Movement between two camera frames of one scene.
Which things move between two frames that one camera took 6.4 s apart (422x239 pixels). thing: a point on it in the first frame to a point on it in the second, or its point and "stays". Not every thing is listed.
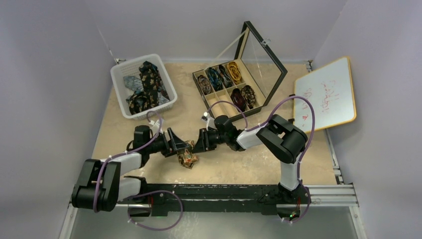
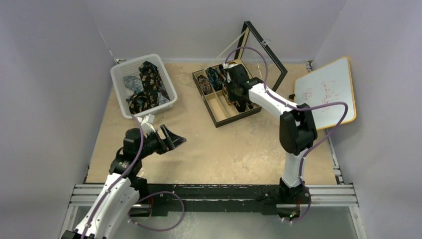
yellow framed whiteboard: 330,89 stays
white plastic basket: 143,87 stays
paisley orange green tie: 186,157 to 225,93
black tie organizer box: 244,86 stays
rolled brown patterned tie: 204,84 stays
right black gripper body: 203,141 to 231,91
